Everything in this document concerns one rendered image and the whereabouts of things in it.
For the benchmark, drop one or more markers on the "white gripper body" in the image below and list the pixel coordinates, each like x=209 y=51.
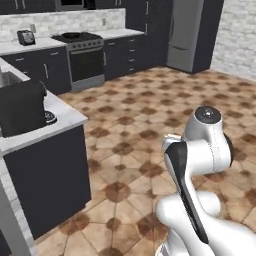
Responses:
x=170 y=141

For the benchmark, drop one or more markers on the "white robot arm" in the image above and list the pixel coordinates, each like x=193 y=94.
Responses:
x=206 y=146

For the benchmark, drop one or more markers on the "black frying pan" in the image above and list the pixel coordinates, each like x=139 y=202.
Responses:
x=71 y=34

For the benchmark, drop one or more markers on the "dark base cupboards with drawers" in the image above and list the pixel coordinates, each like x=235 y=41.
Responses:
x=128 y=55

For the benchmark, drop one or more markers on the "grey steel fridge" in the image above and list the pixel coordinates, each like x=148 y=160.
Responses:
x=185 y=33

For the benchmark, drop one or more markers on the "steel range with oven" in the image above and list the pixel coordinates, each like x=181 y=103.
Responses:
x=85 y=61

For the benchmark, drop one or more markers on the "dark tall cupboard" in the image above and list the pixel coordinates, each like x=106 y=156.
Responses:
x=156 y=20

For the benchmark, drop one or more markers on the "dark island cabinet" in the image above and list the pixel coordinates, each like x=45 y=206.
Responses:
x=46 y=180

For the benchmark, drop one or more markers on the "dark base cupboards with doors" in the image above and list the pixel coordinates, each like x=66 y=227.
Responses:
x=40 y=70

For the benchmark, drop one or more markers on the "black coffee machine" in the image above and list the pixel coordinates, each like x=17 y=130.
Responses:
x=20 y=106

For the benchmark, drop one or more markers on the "dark range hood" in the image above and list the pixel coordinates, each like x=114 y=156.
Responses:
x=75 y=4

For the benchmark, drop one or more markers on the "steel sink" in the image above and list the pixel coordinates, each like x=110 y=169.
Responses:
x=7 y=79

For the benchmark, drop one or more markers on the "black toaster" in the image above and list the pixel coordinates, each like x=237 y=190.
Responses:
x=26 y=37

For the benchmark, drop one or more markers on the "white wall socket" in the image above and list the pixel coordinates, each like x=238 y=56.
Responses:
x=103 y=22
x=33 y=28

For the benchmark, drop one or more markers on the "dark wall cupboards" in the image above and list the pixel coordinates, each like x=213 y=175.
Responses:
x=26 y=6

